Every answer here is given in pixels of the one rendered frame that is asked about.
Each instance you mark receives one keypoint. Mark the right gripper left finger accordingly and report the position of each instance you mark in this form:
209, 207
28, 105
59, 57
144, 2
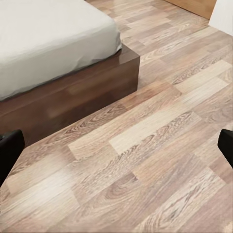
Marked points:
11, 146

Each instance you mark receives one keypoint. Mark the bed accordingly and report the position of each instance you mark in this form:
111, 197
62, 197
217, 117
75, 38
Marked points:
60, 61

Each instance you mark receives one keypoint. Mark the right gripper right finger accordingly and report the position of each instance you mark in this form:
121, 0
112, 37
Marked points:
225, 144

